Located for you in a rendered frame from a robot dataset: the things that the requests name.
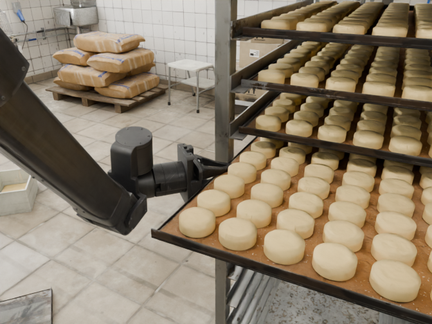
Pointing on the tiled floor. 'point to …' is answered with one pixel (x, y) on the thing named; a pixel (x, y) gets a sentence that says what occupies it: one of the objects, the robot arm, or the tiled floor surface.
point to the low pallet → (124, 105)
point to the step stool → (192, 77)
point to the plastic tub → (17, 191)
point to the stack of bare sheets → (28, 308)
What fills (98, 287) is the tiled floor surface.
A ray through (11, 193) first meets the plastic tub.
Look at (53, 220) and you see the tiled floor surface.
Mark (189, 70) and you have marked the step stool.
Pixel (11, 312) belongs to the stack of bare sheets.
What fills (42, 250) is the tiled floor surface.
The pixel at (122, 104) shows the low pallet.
